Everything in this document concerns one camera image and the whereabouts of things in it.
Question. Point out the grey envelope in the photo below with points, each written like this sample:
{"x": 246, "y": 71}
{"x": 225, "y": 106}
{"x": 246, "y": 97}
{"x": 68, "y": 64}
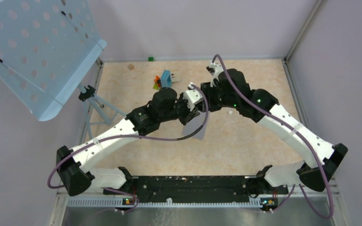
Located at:
{"x": 194, "y": 124}

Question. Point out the colourful toy block assembly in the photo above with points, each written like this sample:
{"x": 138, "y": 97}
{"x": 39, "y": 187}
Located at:
{"x": 166, "y": 80}

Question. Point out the light blue perforated music stand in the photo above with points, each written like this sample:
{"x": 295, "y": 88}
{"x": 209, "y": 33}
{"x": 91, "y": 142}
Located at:
{"x": 46, "y": 49}

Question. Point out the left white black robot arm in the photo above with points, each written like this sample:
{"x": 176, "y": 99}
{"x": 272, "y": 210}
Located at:
{"x": 73, "y": 165}

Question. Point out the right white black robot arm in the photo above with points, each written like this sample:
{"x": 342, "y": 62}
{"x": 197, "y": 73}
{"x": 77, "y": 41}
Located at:
{"x": 317, "y": 153}

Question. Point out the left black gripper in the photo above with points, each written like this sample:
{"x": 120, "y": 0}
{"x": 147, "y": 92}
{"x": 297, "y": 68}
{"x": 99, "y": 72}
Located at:
{"x": 190, "y": 114}

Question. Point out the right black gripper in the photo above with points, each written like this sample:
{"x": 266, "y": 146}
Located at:
{"x": 209, "y": 89}

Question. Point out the white slotted cable duct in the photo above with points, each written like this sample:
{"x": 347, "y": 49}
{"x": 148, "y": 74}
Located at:
{"x": 119, "y": 202}

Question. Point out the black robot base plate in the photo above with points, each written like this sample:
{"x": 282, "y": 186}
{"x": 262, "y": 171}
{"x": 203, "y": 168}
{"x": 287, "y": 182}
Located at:
{"x": 198, "y": 189}

